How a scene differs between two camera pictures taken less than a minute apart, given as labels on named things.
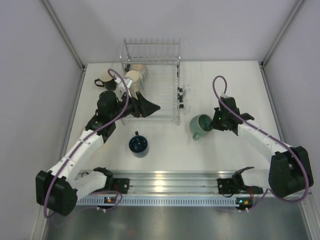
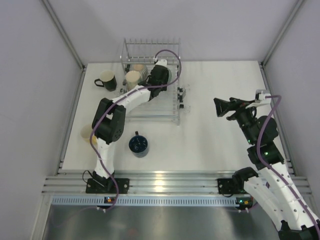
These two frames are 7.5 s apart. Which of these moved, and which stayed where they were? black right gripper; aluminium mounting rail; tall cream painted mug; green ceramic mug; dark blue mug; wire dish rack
Moved: black right gripper; green ceramic mug
Stayed: tall cream painted mug; dark blue mug; aluminium mounting rail; wire dish rack
